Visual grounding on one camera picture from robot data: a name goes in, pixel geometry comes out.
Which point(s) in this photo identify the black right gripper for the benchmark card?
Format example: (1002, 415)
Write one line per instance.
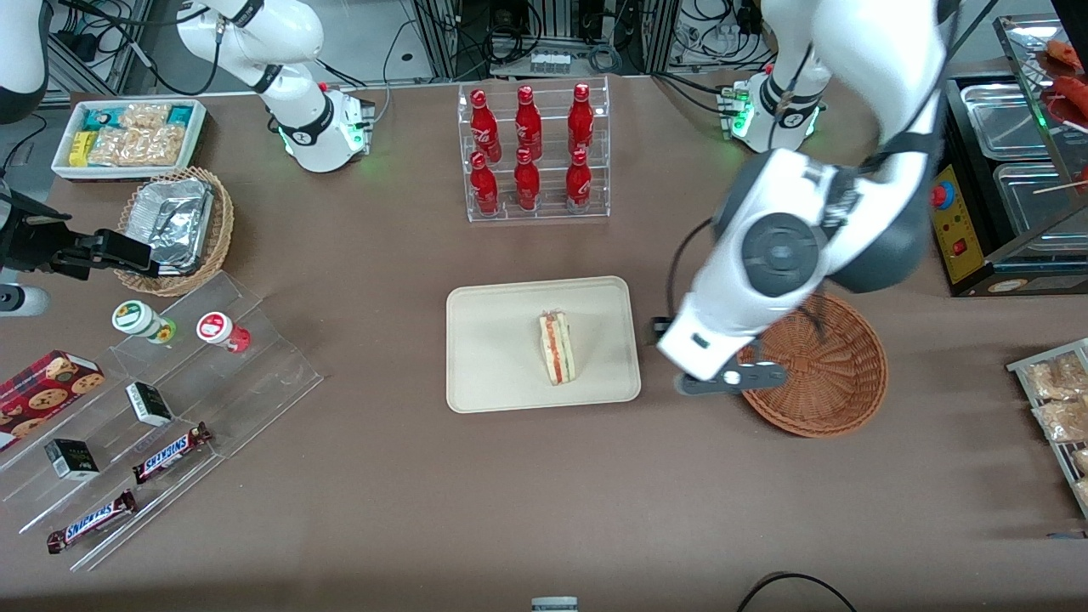
(32, 240)

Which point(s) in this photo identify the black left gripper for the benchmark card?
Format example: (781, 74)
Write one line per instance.
(660, 320)

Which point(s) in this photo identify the triangular sandwich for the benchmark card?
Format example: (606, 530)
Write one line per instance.
(557, 348)

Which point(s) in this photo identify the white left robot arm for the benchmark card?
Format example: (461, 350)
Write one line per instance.
(773, 246)

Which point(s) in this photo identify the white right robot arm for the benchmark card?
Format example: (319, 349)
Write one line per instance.
(289, 34)

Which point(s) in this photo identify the light tan wicker basket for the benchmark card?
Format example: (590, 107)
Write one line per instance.
(223, 229)

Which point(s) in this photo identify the beige plastic tray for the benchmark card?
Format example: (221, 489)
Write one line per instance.
(493, 344)

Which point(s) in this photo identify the brown round wicker basket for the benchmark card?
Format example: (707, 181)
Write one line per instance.
(837, 382)

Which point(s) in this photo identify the aluminium foil container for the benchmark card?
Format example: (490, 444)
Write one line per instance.
(174, 219)

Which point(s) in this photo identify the green yogurt cup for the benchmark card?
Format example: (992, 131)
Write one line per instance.
(136, 318)

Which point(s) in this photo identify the white rectangular snack bin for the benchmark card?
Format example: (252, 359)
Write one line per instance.
(127, 174)

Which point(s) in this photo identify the clear bag of crackers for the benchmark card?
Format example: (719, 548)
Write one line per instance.
(144, 115)
(136, 147)

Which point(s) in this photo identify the yellow snack packet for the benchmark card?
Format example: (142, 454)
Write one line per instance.
(79, 150)

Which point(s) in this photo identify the red yogurt cup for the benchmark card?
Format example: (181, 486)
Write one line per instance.
(217, 328)

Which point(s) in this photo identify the teal snack packet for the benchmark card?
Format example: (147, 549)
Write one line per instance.
(180, 114)
(98, 118)

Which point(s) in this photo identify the small black carton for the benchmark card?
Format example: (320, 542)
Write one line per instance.
(149, 404)
(70, 459)

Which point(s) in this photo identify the clear acrylic bottle rack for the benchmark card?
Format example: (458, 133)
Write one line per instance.
(548, 217)

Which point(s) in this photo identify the red cookie box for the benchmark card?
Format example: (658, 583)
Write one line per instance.
(42, 391)

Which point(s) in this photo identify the red cola bottle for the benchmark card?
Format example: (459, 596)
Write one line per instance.
(527, 183)
(578, 181)
(484, 187)
(484, 123)
(580, 115)
(528, 119)

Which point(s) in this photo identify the clear acrylic stepped display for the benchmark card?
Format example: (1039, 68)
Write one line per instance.
(255, 382)

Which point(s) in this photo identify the aluminium profile stand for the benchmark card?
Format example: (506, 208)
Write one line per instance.
(93, 51)

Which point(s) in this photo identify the snickers chocolate bar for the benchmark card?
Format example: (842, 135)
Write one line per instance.
(92, 521)
(172, 453)

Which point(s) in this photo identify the white terminal block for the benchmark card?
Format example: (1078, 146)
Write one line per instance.
(551, 62)

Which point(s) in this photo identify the small grey device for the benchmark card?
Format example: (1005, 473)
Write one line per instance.
(554, 604)

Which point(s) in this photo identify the black hot food display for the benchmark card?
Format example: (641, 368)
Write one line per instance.
(960, 248)

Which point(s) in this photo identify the stainless steel pan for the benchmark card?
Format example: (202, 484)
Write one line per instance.
(1033, 208)
(1011, 119)

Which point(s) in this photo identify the clear bag of pastries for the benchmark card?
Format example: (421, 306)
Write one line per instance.
(1062, 421)
(1054, 378)

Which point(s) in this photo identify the orange sausage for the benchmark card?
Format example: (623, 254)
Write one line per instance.
(1073, 89)
(1067, 53)

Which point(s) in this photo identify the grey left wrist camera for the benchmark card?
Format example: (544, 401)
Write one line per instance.
(731, 380)

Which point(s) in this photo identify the aluminium equipment frame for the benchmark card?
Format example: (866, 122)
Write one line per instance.
(442, 38)

